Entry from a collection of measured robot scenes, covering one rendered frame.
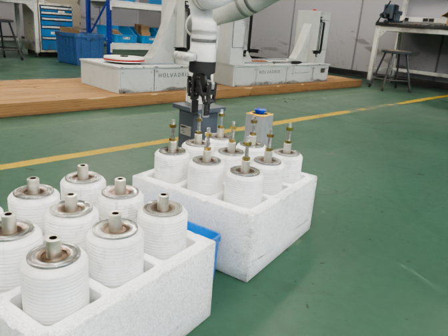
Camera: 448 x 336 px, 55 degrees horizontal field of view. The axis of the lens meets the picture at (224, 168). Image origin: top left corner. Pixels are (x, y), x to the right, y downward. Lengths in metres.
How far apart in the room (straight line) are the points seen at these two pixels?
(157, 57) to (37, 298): 2.95
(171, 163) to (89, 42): 4.53
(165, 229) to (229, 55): 3.17
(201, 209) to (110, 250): 0.41
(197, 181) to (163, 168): 0.11
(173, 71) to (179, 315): 2.69
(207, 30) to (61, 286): 0.79
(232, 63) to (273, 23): 3.93
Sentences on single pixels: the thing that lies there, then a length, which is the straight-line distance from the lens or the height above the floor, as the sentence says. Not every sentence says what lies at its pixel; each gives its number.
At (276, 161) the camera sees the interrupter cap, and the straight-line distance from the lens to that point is 1.17.
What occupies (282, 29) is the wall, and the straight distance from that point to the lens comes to 7.66.
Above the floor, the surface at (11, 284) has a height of 0.18.
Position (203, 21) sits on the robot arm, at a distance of 1.22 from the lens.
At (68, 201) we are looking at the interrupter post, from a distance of 0.83.
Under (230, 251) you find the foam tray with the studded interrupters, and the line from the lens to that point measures 1.08.
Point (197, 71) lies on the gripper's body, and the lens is 1.22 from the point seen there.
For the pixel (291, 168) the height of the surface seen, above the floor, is 0.22.
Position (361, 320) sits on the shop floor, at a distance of 1.05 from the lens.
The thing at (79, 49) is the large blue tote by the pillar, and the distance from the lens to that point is 5.57.
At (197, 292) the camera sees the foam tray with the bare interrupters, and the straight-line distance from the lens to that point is 0.89.
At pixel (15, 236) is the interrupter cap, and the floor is 0.25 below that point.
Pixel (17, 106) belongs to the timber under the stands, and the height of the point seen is 0.06.
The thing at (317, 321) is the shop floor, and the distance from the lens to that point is 1.01.
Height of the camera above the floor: 0.59
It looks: 18 degrees down
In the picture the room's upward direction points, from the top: 4 degrees clockwise
